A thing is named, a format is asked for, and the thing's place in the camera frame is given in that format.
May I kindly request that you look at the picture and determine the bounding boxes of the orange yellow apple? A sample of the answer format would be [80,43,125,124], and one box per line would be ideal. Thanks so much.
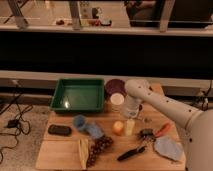
[112,121,124,136]

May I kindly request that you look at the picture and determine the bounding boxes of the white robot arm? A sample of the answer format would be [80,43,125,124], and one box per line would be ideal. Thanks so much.
[122,79,213,171]

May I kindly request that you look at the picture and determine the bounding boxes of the white cup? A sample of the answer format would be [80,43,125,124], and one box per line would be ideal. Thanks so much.
[110,93,124,112]

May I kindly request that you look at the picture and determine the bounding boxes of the dark grape bunch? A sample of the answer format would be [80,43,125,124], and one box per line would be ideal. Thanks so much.
[86,136,113,167]

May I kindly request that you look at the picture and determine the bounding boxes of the purple bowl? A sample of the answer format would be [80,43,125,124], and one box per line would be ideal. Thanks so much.
[104,79,126,98]

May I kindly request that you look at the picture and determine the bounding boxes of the blue grey cloth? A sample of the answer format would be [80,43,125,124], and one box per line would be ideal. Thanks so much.
[154,136,183,161]

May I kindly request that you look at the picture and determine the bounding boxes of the wooden board table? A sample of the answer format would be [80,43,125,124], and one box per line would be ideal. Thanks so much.
[36,102,186,171]

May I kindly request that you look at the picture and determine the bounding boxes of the blue crumpled cloth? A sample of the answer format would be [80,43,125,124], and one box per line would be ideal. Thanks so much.
[72,115,104,139]

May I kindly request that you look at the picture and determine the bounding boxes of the green plastic tray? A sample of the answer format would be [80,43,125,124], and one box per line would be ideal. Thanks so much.
[50,78,104,113]

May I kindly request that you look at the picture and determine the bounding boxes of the orange handled tool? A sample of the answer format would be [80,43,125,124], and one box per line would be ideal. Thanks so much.
[138,123,171,141]

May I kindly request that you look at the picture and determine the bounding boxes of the black handled knife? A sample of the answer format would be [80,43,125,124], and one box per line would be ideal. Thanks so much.
[117,146,146,162]

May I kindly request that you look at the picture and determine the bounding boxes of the black floor cables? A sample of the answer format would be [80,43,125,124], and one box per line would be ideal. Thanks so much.
[0,85,34,164]

